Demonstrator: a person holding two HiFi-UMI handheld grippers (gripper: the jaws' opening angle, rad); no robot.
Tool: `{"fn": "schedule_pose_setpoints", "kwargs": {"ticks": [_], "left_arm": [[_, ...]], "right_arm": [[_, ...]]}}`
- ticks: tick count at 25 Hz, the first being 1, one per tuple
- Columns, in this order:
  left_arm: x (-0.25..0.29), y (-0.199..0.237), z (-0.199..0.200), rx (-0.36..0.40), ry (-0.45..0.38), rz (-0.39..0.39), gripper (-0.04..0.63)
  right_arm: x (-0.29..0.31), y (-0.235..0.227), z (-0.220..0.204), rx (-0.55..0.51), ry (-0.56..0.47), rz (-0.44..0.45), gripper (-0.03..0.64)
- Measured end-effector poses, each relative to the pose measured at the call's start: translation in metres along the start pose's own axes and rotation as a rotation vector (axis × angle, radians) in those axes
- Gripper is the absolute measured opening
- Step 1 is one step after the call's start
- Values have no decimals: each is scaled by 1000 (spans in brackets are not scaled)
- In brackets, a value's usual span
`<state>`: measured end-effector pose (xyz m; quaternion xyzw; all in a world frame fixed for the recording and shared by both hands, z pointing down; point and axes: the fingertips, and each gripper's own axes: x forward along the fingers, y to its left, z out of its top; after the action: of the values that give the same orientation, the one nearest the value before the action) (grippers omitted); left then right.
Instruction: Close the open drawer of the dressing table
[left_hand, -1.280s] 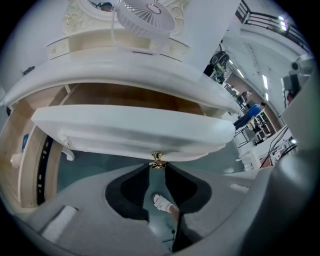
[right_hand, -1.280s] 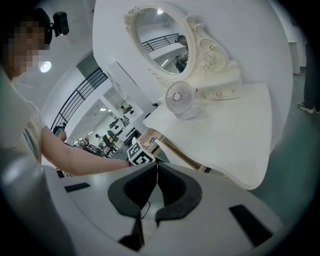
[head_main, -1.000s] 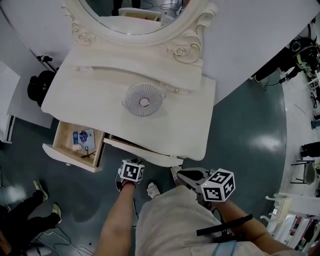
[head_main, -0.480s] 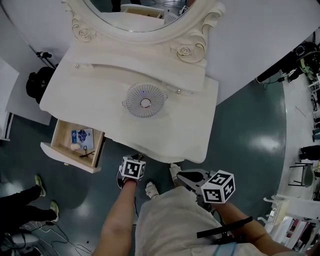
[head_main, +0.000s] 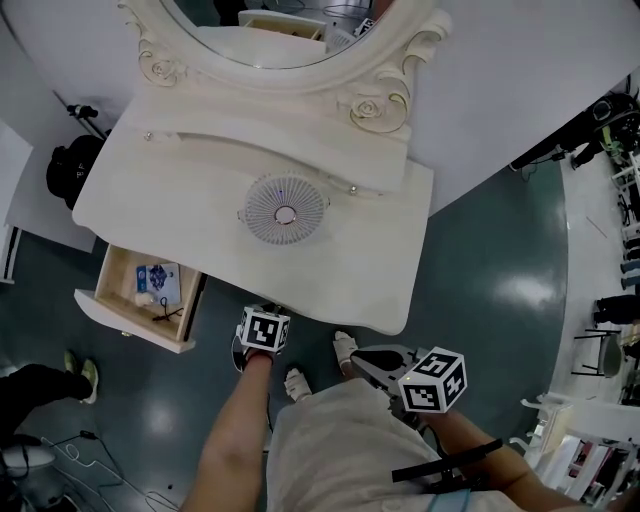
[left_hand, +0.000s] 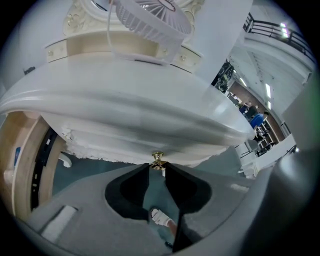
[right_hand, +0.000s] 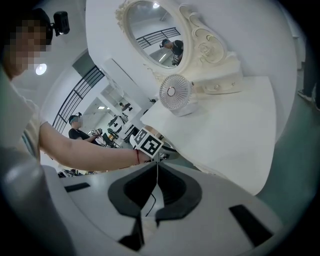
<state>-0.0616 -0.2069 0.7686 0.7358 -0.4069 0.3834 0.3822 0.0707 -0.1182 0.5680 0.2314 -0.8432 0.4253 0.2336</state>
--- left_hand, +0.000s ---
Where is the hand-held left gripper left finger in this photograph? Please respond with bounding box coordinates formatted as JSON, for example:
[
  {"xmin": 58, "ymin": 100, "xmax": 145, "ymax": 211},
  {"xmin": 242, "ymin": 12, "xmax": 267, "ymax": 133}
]
[{"xmin": 24, "ymin": 162, "xmax": 176, "ymax": 256}]

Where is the white dressing table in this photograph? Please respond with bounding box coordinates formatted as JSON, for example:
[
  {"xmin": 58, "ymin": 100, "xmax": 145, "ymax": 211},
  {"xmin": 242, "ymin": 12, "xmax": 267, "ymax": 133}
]
[{"xmin": 0, "ymin": 31, "xmax": 258, "ymax": 179}]

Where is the person's left shoe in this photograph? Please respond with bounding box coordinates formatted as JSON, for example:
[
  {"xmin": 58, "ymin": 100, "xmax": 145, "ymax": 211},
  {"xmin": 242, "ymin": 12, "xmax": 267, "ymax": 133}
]
[{"xmin": 149, "ymin": 207, "xmax": 174, "ymax": 229}]

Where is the white round desk fan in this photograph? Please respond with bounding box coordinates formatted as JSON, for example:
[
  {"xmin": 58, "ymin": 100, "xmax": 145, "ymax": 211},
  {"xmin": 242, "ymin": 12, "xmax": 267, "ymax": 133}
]
[{"xmin": 106, "ymin": 0, "xmax": 195, "ymax": 67}]

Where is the large white wooden drawer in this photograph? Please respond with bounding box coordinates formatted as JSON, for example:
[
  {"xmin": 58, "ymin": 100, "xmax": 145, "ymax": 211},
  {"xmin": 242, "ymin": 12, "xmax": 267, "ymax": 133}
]
[{"xmin": 60, "ymin": 117, "xmax": 229, "ymax": 169}]

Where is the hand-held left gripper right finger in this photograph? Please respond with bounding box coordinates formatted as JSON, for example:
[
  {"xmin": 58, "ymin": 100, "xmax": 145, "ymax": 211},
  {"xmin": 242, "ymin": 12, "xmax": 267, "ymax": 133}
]
[{"xmin": 164, "ymin": 162, "xmax": 254, "ymax": 256}]

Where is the gold large drawer knob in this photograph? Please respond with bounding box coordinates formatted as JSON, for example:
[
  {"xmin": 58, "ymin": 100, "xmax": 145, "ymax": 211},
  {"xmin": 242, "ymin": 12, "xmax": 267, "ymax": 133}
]
[{"xmin": 150, "ymin": 150, "xmax": 168, "ymax": 171}]

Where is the black metal railing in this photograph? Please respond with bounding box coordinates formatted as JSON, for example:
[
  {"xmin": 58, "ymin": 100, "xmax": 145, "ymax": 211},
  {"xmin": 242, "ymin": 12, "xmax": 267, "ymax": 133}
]
[{"xmin": 243, "ymin": 11, "xmax": 316, "ymax": 64}]

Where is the small white wooden drawer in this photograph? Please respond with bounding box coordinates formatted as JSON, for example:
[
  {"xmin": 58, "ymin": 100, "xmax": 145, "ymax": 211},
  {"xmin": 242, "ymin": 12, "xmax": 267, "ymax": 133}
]
[{"xmin": 0, "ymin": 111, "xmax": 64, "ymax": 219}]

